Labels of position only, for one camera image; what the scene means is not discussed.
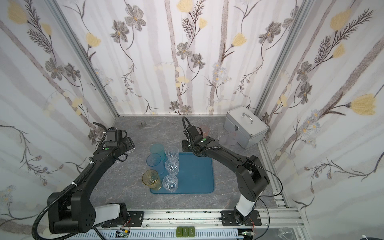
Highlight pink transparent cup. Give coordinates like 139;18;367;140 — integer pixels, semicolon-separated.
200;125;210;138

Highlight green button box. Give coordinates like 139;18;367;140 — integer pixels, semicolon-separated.
176;226;196;238

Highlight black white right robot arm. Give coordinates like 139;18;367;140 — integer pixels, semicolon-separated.
183;124;270;225

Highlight clear faceted glass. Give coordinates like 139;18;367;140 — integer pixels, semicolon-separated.
219;132;238;147
162;175;179;192
165;157;180;175
165;146;180;160

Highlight teal plastic tray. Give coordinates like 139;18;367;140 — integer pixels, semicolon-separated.
150;153;215;195

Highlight silver aluminium case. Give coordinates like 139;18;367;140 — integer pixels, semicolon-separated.
224;107;269;149

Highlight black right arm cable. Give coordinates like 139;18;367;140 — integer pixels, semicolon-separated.
248;161;284;240

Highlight white perforated cable duct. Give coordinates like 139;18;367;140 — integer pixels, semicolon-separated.
68;229;244;240

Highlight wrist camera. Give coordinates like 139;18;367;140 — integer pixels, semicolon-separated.
187;125;203;142
106;127;123;143

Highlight blue transparent tall cup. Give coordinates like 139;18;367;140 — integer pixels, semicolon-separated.
146;153;165;175

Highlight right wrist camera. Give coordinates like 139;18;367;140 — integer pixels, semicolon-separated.
187;125;203;142

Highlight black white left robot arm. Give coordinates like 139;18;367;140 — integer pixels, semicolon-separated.
47;128;135;234

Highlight yellow transparent cup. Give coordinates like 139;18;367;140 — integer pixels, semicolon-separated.
142;170;162;191

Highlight black corrugated cable conduit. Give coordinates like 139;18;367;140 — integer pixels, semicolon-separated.
31;161;95;240

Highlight teal transparent cup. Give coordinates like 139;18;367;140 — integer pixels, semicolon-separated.
150;143;166;160

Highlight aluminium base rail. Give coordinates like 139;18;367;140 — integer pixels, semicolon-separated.
127;208;305;229

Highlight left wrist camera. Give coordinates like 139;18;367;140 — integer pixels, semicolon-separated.
106;127;123;143

